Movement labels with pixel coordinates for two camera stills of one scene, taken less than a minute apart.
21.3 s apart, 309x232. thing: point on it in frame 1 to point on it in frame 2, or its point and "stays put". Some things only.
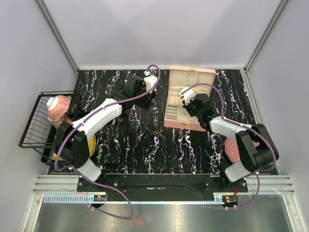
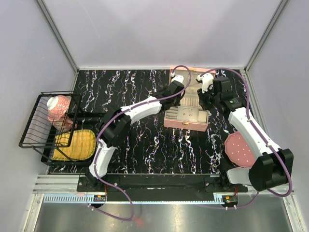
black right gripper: [187, 106] to [201, 97]
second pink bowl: [65, 118] stays put
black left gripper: [148, 103] to [177, 103]
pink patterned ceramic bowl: [57, 106] stays put
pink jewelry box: [175, 115] stays put
